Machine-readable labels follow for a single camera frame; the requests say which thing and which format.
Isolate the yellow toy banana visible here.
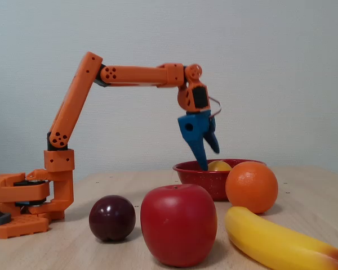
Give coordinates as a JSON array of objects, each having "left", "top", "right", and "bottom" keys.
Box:
[{"left": 224, "top": 206, "right": 338, "bottom": 270}]

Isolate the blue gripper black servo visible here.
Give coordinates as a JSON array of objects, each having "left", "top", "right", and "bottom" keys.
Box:
[{"left": 177, "top": 110, "right": 221, "bottom": 172}]

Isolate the dark grey table clamp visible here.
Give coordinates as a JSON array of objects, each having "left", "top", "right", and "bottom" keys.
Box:
[{"left": 0, "top": 204, "right": 12, "bottom": 227}]

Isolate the yellow orange toy peach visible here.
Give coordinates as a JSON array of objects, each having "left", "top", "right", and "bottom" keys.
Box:
[{"left": 207, "top": 160, "right": 233, "bottom": 172}]

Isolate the toy orange fruit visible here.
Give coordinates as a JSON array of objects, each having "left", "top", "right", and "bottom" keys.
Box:
[{"left": 225, "top": 160, "right": 279, "bottom": 215}]

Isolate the white red servo cable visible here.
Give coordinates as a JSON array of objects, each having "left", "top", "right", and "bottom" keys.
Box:
[{"left": 208, "top": 96, "right": 223, "bottom": 118}]

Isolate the dark purple toy plum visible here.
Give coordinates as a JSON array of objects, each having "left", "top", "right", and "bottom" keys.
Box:
[{"left": 88, "top": 194, "right": 137, "bottom": 242}]

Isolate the orange robot base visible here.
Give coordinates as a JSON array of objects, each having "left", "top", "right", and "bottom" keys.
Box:
[{"left": 0, "top": 163, "right": 66, "bottom": 240}]

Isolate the red speckled bowl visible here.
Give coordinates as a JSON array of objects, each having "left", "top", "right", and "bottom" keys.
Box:
[{"left": 172, "top": 158, "right": 267, "bottom": 202}]

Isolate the red toy apple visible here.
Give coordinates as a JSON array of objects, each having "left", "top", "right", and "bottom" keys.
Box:
[{"left": 140, "top": 183, "right": 219, "bottom": 268}]

